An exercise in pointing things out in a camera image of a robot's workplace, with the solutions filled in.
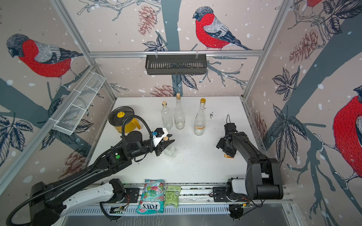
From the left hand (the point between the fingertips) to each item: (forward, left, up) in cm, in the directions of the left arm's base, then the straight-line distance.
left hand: (173, 135), depth 66 cm
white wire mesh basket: (+14, +64, -7) cm, 65 cm away
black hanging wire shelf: (+62, +2, 0) cm, 62 cm away
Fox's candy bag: (-23, +11, -24) cm, 35 cm away
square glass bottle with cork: (+22, +7, -14) cm, 27 cm away
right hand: (+6, -30, -25) cm, 39 cm away
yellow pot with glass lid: (+23, +41, -15) cm, 49 cm away
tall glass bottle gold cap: (+18, -15, -18) cm, 29 cm away
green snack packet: (-20, +1, -26) cm, 33 cm away
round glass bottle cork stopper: (+24, -2, -16) cm, 29 cm away
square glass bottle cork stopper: (-5, +3, +7) cm, 9 cm away
